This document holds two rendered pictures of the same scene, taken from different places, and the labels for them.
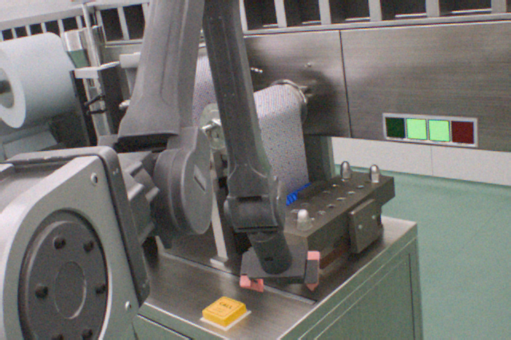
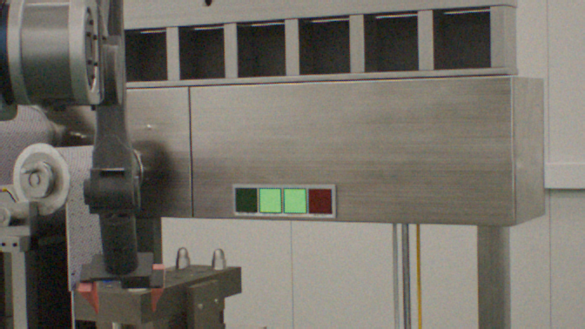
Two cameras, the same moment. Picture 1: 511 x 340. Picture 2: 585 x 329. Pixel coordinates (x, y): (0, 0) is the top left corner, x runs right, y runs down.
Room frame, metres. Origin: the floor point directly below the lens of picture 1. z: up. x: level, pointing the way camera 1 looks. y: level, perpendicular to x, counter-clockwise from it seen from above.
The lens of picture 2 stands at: (-0.95, 0.29, 1.37)
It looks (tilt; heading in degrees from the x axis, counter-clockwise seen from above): 3 degrees down; 342
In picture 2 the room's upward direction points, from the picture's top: 1 degrees counter-clockwise
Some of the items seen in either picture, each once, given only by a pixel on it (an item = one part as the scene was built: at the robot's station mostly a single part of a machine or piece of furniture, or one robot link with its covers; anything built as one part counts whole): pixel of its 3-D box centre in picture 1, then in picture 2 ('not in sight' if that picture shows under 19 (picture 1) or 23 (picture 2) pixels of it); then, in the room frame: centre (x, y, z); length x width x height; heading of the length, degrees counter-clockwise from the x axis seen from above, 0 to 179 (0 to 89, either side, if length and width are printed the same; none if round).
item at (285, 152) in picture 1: (278, 170); (103, 239); (1.42, -0.05, 1.11); 0.23 x 0.01 x 0.18; 135
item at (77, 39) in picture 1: (82, 38); not in sight; (1.97, 0.51, 1.50); 0.14 x 0.14 x 0.06
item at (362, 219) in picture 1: (364, 225); (204, 309); (1.32, -0.25, 0.96); 0.10 x 0.03 x 0.11; 135
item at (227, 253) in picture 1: (214, 208); (20, 276); (1.38, 0.12, 1.05); 0.06 x 0.05 x 0.31; 135
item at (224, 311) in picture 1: (224, 311); not in sight; (1.11, 0.12, 0.91); 0.07 x 0.07 x 0.02; 45
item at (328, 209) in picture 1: (329, 209); (163, 291); (1.37, -0.17, 1.00); 0.40 x 0.16 x 0.06; 135
